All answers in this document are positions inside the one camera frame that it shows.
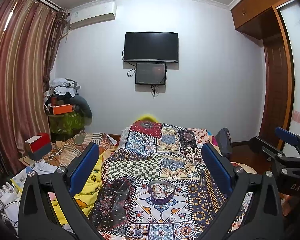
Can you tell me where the heart-shaped purple jewelry tin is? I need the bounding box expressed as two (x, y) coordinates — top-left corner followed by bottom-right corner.
(148, 180), (176, 205)

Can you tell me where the red braided bracelet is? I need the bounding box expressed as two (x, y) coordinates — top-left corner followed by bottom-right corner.
(152, 184), (173, 198)

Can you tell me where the yellow cartoon towel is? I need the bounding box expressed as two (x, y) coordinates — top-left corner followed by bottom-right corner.
(49, 153), (103, 226)

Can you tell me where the striped brown blanket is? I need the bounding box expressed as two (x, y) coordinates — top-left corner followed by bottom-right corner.
(43, 131), (120, 167)

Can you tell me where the red white box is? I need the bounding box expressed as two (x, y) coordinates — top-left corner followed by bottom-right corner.
(24, 133), (52, 161)

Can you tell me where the dark grey backpack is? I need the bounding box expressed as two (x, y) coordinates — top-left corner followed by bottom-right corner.
(215, 128), (233, 159)

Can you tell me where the green patterned storage box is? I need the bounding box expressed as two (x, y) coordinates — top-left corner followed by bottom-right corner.
(48, 112), (84, 135)

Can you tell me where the patchwork patterned bedspread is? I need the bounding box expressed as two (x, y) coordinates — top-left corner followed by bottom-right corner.
(87, 120), (256, 240)

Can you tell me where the orange box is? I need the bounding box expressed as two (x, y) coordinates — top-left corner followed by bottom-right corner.
(49, 104), (73, 115)

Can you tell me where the pile of grey clothes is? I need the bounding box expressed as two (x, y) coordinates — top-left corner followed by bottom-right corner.
(44, 78), (93, 122)

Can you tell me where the brown wooden wardrobe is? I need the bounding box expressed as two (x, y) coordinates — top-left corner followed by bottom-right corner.
(230, 0), (294, 150)

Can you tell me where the yellow round object behind bed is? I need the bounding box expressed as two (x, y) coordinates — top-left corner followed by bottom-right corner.
(138, 114), (159, 123)

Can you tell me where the striped red curtain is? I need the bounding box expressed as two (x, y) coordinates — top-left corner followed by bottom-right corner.
(0, 0), (68, 173)

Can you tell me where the white air conditioner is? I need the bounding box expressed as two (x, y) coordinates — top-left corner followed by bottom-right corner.
(69, 2), (117, 29)

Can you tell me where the small wall monitor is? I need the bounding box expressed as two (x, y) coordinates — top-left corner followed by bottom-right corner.
(135, 62), (166, 85)

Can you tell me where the large wall television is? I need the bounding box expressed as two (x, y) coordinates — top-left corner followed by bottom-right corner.
(123, 31), (179, 63)

